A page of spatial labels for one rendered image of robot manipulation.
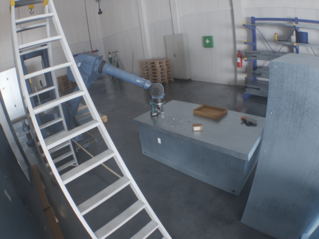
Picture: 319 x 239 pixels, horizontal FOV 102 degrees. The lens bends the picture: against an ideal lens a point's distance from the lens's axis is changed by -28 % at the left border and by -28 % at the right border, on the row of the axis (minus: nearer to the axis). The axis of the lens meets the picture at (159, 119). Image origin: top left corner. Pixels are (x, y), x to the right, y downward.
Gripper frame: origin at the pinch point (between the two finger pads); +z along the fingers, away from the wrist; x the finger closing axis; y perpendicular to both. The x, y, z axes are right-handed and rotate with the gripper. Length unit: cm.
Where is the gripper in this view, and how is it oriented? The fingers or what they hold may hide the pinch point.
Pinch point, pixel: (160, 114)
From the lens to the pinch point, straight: 239.3
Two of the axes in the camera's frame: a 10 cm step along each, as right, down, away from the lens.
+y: -9.4, 2.4, -2.6
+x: 3.3, 3.5, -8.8
